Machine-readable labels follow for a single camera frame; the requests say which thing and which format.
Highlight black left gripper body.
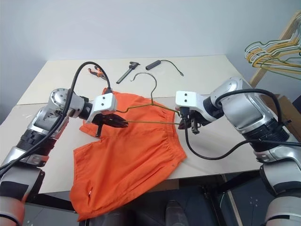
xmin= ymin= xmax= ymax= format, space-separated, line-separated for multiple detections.
xmin=92 ymin=113 xmax=114 ymax=138

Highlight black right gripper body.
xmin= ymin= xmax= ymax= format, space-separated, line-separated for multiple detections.
xmin=179 ymin=106 xmax=206 ymax=126

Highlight olive wire hanger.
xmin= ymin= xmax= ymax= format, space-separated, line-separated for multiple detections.
xmin=116 ymin=72 xmax=183 ymax=127

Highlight orange shorts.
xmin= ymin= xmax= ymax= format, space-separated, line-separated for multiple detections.
xmin=70 ymin=87 xmax=188 ymax=222

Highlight black caliper tool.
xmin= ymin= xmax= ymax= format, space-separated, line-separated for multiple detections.
xmin=116 ymin=61 xmax=141 ymax=85

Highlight orange and black pliers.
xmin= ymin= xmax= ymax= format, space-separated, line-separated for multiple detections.
xmin=87 ymin=66 xmax=106 ymax=80

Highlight hangers on wooden rack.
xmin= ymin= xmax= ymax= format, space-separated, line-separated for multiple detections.
xmin=249 ymin=10 xmax=301 ymax=86

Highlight dark rounded shape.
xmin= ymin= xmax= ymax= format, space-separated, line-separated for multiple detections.
xmin=164 ymin=200 xmax=187 ymax=226

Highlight brown cardboard box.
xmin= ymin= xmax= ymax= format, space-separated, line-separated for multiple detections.
xmin=270 ymin=93 xmax=301 ymax=124

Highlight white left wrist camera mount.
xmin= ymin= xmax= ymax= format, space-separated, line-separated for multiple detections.
xmin=86 ymin=92 xmax=118 ymax=123

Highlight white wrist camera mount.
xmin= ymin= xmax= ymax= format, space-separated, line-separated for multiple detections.
xmin=175 ymin=90 xmax=205 ymax=113
xmin=86 ymin=92 xmax=118 ymax=123

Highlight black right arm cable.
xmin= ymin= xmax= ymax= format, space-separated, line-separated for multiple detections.
xmin=180 ymin=88 xmax=293 ymax=161

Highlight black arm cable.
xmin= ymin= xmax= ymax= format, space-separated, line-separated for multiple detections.
xmin=0 ymin=61 xmax=114 ymax=176
xmin=180 ymin=88 xmax=293 ymax=161

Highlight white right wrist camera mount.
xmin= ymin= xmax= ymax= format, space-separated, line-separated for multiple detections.
xmin=175 ymin=90 xmax=205 ymax=113

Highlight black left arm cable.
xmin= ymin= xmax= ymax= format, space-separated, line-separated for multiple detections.
xmin=0 ymin=61 xmax=114 ymax=176

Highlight black table frame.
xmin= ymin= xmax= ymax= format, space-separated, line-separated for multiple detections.
xmin=23 ymin=174 xmax=261 ymax=226

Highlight black hub with cable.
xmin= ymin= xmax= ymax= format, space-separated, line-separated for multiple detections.
xmin=145 ymin=59 xmax=185 ymax=77

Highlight yellow wire hanger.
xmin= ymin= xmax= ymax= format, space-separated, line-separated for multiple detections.
xmin=246 ymin=37 xmax=301 ymax=71

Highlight green wire hanger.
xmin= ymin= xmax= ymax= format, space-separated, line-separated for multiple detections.
xmin=244 ymin=39 xmax=301 ymax=78

